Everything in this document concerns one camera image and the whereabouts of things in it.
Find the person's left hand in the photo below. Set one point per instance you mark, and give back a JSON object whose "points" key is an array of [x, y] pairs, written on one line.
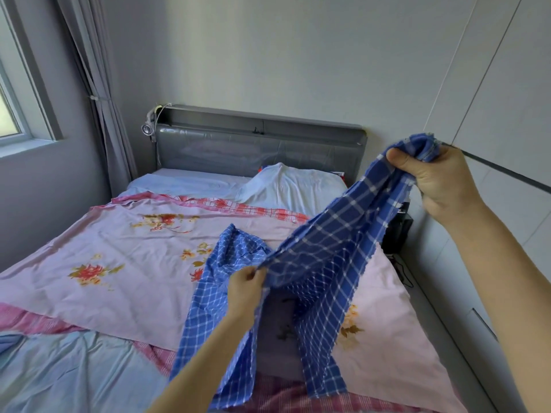
{"points": [[245, 296]]}

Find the person's right hand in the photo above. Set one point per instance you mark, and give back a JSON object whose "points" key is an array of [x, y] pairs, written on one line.
{"points": [[443, 185]]}

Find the blue checked cloth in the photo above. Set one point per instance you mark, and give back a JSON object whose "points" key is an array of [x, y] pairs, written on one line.
{"points": [[327, 253]]}

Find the person's left forearm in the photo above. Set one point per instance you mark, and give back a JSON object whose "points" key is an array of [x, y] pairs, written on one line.
{"points": [[207, 370]]}

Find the person's right forearm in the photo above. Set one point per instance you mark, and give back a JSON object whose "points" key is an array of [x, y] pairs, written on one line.
{"points": [[508, 296]]}

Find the dark nightstand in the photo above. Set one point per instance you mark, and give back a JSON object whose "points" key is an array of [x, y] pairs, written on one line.
{"points": [[398, 232]]}

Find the red blue cloth item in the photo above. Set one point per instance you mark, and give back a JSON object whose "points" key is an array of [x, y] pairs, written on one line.
{"points": [[343, 176]]}

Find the white pillow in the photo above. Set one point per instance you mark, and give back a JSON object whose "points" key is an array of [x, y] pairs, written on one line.
{"points": [[293, 186]]}

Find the white wardrobe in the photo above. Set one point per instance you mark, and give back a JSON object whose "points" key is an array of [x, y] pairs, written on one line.
{"points": [[491, 73]]}

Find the grey padded headboard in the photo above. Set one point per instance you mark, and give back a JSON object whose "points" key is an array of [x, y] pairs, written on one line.
{"points": [[258, 146]]}

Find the white bed sheet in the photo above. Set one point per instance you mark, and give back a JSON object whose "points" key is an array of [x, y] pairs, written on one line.
{"points": [[77, 378]]}

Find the clip-on bed lamp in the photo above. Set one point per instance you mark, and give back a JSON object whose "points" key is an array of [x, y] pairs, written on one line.
{"points": [[150, 124]]}

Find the grey curtain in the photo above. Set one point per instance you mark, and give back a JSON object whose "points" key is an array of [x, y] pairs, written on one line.
{"points": [[95, 81]]}

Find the white framed window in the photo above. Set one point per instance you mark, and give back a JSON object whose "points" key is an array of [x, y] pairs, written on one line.
{"points": [[17, 81]]}

